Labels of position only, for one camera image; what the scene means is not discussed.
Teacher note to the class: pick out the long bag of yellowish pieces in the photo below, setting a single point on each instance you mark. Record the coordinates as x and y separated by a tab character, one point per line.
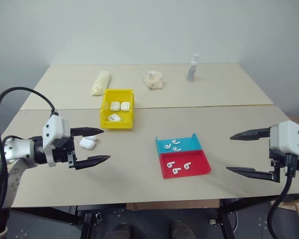
101	83

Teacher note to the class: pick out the red plastic tray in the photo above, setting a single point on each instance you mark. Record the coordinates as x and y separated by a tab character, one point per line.
201	161

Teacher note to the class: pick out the white open charging case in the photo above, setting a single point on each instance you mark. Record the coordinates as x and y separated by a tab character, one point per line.
86	144

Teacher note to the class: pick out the blue plastic tray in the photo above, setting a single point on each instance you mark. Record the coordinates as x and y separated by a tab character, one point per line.
189	144

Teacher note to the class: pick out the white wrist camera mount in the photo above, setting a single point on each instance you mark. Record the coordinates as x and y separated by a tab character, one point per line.
55	128
290	139

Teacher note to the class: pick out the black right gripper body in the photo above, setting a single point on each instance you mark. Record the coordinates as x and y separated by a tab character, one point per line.
276	159

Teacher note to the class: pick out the white closed charging case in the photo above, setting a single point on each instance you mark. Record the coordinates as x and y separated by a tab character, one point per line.
114	106
125	106

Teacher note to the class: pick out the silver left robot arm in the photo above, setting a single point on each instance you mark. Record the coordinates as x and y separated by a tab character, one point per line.
17	150

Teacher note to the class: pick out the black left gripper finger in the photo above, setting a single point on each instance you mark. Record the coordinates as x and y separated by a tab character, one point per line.
88	131
93	161

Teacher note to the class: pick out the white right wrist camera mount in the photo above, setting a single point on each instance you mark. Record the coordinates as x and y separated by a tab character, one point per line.
290	139

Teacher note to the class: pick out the brown cardboard sheet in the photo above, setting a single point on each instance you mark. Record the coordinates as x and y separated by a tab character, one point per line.
172	204

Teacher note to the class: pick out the white earbud cases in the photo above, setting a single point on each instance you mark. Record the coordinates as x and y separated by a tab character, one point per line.
113	117

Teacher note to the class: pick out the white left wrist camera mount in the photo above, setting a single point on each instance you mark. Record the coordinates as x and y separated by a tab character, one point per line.
55	128

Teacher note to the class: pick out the black table frame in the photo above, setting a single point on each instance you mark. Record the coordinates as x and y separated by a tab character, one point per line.
225	221

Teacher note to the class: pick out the yellow plastic bin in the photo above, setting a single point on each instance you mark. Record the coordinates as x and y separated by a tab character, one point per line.
107	124

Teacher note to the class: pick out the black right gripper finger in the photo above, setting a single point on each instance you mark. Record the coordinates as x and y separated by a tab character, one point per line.
249	172
251	135

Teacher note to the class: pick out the white wireless earbud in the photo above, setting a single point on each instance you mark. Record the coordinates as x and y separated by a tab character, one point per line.
167	146
175	142
176	149
176	171
170	164
187	165

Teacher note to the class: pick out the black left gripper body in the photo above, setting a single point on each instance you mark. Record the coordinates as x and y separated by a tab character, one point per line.
61	154

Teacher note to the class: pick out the small clear spray bottle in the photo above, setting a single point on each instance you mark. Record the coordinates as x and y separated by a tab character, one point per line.
192	72

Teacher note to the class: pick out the crumpled clear plastic bag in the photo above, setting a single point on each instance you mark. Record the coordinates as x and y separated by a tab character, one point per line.
153	80

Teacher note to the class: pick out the dark rounded shape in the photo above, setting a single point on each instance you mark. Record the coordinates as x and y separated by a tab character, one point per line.
180	230
122	230

